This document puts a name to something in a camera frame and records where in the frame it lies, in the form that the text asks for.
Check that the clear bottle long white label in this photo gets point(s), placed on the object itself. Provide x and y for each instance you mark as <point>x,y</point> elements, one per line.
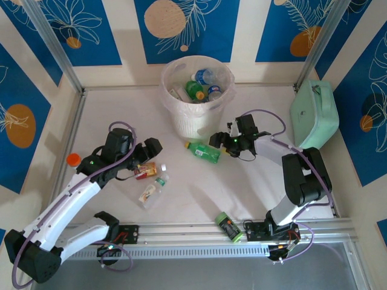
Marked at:
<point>178,93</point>

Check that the green bottle yellow cap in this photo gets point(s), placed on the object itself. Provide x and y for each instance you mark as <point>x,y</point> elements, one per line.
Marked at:
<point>193,87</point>
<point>205,152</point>

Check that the green canister black label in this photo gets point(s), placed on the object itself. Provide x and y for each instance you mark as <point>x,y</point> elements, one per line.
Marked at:
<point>228,226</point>

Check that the aluminium frame post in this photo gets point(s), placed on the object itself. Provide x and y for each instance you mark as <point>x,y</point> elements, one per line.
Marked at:
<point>322,39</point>
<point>51,42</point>

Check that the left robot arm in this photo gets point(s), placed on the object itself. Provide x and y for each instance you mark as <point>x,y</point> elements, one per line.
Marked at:
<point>68,211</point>

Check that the white plastic bin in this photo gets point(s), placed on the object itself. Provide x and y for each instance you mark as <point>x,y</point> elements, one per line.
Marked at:
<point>190,124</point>

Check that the clear bottle round logo label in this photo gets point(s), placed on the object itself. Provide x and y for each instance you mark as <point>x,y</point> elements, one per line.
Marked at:
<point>214,90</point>

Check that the orange cap bottle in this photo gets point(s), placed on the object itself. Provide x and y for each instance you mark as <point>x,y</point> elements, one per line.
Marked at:
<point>73,159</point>

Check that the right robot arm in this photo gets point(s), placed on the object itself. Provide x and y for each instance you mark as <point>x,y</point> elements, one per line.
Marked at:
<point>305,178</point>

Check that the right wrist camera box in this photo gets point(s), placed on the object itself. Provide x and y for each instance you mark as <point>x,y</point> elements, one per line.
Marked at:
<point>232,127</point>

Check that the clear bottle cartoon label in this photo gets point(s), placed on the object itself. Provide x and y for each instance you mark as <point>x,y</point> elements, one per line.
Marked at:
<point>147,194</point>

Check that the blue label bottle white cap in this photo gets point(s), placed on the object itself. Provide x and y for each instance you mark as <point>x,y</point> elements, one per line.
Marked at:
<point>203,76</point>

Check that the mint green zip case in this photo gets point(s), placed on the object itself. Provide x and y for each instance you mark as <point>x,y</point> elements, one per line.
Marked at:
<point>314,121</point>

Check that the grey metal panel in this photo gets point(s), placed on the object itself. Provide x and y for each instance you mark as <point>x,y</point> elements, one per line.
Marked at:
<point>193,275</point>

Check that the long aluminium base rail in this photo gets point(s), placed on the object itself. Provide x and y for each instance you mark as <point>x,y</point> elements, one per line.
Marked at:
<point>193,231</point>

